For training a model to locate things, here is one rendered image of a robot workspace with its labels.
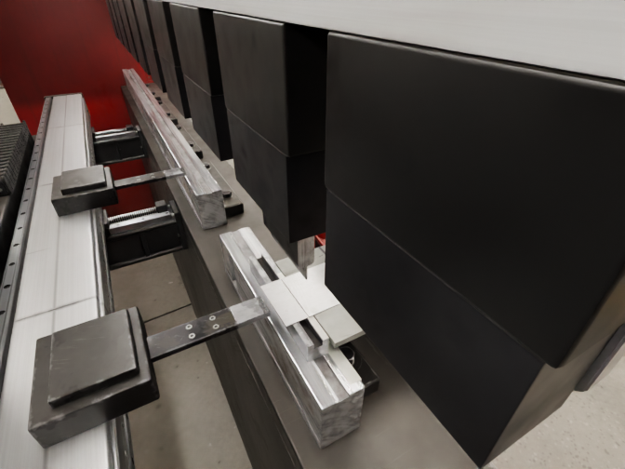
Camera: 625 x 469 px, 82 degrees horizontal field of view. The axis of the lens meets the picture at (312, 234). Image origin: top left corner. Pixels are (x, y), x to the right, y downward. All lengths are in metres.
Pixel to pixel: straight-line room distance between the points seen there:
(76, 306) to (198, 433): 1.03
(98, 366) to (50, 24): 2.18
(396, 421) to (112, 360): 0.36
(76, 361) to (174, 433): 1.15
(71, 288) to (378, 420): 0.49
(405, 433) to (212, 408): 1.14
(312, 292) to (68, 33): 2.17
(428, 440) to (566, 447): 1.22
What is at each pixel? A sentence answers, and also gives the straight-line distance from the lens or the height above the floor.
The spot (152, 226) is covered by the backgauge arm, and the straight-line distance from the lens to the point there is 1.03.
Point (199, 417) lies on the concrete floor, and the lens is 1.60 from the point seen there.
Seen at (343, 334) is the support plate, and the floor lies 1.00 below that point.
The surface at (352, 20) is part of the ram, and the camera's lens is 0.18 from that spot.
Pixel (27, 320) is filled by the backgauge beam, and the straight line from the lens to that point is 0.63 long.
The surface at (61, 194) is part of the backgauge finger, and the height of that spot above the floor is 1.02.
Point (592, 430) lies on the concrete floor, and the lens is 1.84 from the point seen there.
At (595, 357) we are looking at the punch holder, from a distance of 0.21.
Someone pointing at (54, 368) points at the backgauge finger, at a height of 1.04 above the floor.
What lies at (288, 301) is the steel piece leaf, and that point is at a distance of 0.50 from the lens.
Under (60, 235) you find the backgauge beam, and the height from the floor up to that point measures 0.98.
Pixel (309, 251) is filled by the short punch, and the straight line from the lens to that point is 0.39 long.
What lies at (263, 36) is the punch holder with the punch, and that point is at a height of 1.33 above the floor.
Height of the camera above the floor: 1.36
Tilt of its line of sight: 35 degrees down
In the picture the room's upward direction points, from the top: straight up
